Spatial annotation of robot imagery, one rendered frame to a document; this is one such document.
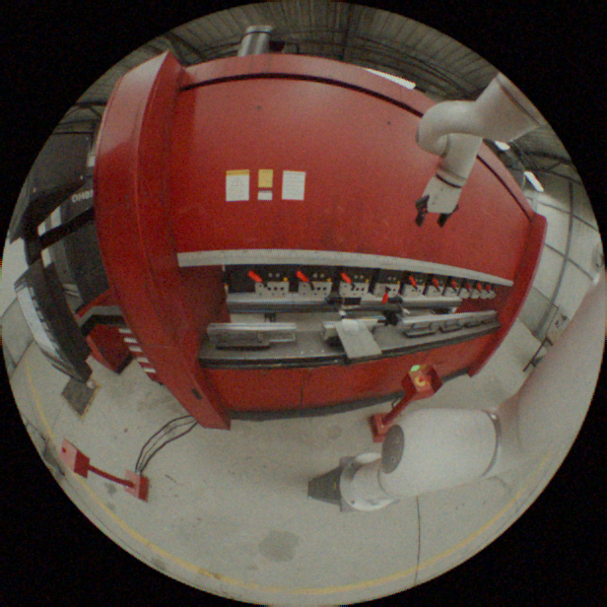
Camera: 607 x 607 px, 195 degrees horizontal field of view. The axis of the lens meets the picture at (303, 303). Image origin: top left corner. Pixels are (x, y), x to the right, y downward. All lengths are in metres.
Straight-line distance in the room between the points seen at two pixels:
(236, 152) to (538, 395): 0.87
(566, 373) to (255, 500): 1.61
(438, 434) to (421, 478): 0.05
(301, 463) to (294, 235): 1.55
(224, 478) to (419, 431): 1.54
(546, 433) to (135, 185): 0.87
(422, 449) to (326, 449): 1.46
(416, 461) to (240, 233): 0.78
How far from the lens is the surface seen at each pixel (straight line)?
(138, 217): 0.68
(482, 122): 0.40
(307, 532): 1.64
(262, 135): 0.77
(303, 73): 0.91
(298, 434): 1.66
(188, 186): 0.80
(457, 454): 0.24
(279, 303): 1.17
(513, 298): 2.66
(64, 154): 0.72
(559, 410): 0.19
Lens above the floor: 1.59
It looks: 32 degrees down
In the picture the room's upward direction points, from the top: 5 degrees clockwise
